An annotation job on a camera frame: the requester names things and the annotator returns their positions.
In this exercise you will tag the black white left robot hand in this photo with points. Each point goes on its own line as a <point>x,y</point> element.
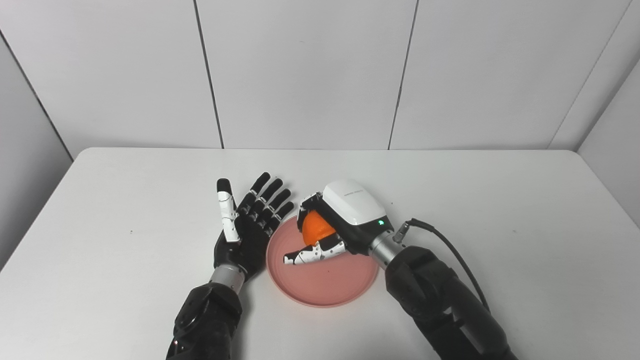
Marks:
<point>250,240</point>

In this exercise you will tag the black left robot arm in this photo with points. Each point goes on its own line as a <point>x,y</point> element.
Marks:
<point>205,320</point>

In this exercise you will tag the pink round plate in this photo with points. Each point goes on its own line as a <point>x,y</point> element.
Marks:
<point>325,280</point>

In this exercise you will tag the orange fruit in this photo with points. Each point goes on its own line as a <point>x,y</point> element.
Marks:
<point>316,230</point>

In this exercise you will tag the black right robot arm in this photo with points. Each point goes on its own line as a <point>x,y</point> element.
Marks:
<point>440,300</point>

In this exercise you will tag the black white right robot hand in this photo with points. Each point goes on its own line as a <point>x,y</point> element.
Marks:
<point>355,205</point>

